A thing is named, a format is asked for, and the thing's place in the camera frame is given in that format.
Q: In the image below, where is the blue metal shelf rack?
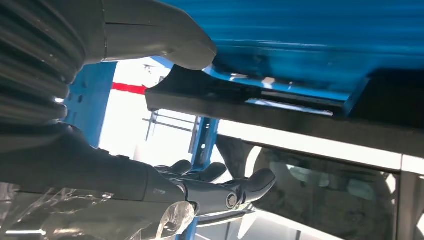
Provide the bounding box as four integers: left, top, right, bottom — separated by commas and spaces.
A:
62, 0, 424, 240

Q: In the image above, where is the clear plastic film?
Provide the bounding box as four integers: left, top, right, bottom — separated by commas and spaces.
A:
0, 186, 197, 240

